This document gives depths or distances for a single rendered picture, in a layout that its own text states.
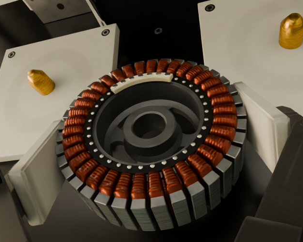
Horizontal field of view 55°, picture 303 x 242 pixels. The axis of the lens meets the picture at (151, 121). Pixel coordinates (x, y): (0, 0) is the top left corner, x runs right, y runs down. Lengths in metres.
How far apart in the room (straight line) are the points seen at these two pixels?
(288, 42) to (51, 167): 0.21
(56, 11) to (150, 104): 0.24
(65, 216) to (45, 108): 0.11
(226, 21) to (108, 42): 0.13
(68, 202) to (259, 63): 0.20
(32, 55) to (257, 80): 0.25
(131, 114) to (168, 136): 0.03
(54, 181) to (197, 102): 0.09
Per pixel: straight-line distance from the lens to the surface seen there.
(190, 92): 0.18
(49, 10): 0.42
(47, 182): 0.16
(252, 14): 0.31
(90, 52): 0.33
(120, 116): 0.20
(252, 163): 0.24
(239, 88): 0.18
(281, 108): 0.16
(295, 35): 0.27
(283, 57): 0.27
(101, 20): 0.35
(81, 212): 0.26
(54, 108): 0.31
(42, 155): 0.16
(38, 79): 0.31
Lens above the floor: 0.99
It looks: 57 degrees down
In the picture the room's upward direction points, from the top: 32 degrees counter-clockwise
